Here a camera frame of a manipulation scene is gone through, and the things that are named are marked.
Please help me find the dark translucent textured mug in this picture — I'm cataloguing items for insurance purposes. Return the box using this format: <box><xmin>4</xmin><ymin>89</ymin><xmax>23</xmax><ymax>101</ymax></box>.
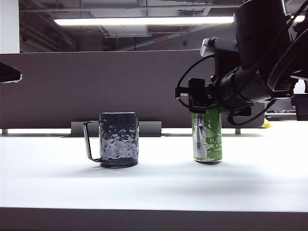
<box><xmin>83</xmin><ymin>112</ymin><xmax>140</xmax><ymax>168</ymax></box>

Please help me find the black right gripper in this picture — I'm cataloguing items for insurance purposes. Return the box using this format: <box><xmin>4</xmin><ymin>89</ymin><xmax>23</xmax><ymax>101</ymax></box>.
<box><xmin>175</xmin><ymin>78</ymin><xmax>221</xmax><ymax>114</ymax></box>

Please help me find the black desk furniture block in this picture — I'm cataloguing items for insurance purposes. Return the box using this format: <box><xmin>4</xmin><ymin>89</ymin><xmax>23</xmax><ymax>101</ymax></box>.
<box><xmin>290</xmin><ymin>93</ymin><xmax>308</xmax><ymax>121</ymax></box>

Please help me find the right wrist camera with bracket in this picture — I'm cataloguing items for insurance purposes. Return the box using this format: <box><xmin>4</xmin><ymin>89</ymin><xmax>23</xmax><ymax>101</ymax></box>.
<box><xmin>200</xmin><ymin>37</ymin><xmax>239</xmax><ymax>80</ymax></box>

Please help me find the long ceiling light strip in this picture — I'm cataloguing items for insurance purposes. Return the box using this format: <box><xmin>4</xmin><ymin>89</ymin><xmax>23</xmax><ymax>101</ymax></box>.
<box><xmin>53</xmin><ymin>14</ymin><xmax>308</xmax><ymax>26</ymax></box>

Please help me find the grey desk divider panel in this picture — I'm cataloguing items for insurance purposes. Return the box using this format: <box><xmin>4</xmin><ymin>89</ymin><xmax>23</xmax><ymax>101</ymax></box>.
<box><xmin>0</xmin><ymin>50</ymin><xmax>265</xmax><ymax>130</ymax></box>

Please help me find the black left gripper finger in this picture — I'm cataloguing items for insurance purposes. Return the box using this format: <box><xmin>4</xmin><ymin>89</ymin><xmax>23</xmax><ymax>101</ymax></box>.
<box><xmin>0</xmin><ymin>62</ymin><xmax>23</xmax><ymax>84</ymax></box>

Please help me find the green energy drink can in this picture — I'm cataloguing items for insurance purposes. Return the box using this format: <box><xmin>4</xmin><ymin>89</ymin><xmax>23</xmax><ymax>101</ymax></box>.
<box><xmin>191</xmin><ymin>108</ymin><xmax>222</xmax><ymax>164</ymax></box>

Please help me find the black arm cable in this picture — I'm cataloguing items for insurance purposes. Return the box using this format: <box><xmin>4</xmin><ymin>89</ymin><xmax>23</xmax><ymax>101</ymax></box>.
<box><xmin>227</xmin><ymin>100</ymin><xmax>277</xmax><ymax>126</ymax></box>

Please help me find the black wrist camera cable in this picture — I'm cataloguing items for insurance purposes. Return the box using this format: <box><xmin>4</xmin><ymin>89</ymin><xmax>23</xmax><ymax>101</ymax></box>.
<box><xmin>177</xmin><ymin>54</ymin><xmax>217</xmax><ymax>110</ymax></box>

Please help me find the ceiling air vent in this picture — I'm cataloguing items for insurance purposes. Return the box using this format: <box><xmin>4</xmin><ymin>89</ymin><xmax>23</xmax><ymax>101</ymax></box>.
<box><xmin>178</xmin><ymin>9</ymin><xmax>205</xmax><ymax>17</ymax></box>

